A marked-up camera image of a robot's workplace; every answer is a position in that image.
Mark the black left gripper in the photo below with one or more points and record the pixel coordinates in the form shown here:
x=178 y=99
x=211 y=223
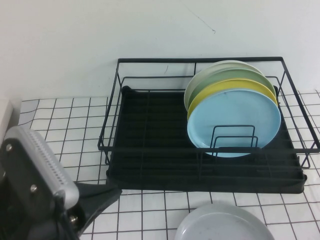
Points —
x=65 y=225

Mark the grey plate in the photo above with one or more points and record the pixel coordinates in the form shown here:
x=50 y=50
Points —
x=220 y=225

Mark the blue plate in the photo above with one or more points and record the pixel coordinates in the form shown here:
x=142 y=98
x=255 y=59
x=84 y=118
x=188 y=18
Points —
x=225 y=112

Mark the pale white-green plate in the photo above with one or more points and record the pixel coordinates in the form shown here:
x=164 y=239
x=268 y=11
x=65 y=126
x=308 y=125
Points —
x=200 y=75

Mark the yellow plate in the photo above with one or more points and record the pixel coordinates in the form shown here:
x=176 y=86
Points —
x=225 y=86

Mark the green plate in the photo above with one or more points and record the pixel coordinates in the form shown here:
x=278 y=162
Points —
x=225 y=75

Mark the white grid tablecloth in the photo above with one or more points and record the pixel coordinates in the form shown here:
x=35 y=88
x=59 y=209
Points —
x=75 y=140

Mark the black plastic drip tray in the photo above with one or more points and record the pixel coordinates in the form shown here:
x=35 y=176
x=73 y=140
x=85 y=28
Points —
x=155 y=117

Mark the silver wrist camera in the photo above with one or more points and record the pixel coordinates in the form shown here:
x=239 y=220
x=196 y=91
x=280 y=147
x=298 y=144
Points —
x=47 y=160

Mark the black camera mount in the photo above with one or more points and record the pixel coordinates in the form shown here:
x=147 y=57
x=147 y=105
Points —
x=22 y=180

